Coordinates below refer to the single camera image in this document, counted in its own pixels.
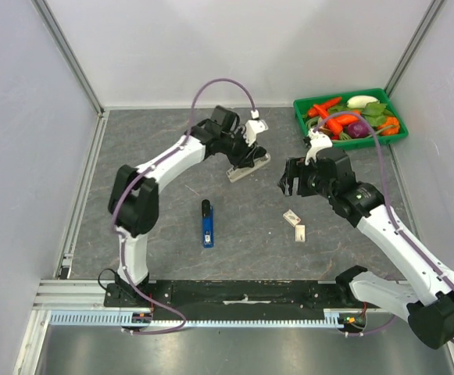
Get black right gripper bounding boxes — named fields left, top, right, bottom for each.
left=277, top=157, right=335, bottom=201

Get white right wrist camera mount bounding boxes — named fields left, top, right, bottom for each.
left=305, top=130, right=333, bottom=166

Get orange toy carrot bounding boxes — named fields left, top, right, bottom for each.
left=313, top=105, right=343, bottom=135
left=307, top=97, right=342, bottom=118
left=334, top=110, right=360, bottom=127

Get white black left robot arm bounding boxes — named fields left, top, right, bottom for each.
left=108, top=105, right=270, bottom=307

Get aluminium frame rail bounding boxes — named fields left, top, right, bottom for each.
left=31, top=0, right=105, bottom=116

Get white toy radish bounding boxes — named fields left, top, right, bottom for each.
left=347, top=95, right=380, bottom=109

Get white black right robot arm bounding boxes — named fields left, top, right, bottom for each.
left=278, top=148, right=454, bottom=349

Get green toy long beans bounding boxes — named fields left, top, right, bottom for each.
left=319, top=115, right=401, bottom=147

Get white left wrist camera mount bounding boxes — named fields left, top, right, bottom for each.
left=243, top=109, right=269, bottom=146

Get green plastic basket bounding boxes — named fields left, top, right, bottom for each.
left=293, top=88, right=409, bottom=150

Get beige and black stapler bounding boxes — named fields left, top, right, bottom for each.
left=226, top=153, right=271, bottom=183

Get small orange toy pumpkin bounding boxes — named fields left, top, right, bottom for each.
left=377, top=116, right=401, bottom=137

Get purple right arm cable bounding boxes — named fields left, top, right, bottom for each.
left=316, top=113, right=454, bottom=360

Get light blue slotted cable duct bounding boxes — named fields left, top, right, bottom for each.
left=48, top=310, right=347, bottom=327

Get white staple box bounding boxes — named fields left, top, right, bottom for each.
left=283, top=209, right=301, bottom=227
left=295, top=224, right=306, bottom=242

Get green toy leafy vegetable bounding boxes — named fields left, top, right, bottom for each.
left=361, top=102, right=394, bottom=128

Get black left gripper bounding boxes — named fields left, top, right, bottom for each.
left=220, top=128, right=259, bottom=170

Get purple toy onion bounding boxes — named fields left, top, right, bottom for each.
left=345, top=120, right=370, bottom=139

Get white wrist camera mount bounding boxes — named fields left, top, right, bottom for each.
left=243, top=109, right=269, bottom=146
left=305, top=130, right=333, bottom=166

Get blue and black stapler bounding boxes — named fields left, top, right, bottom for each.
left=201, top=199, right=214, bottom=248

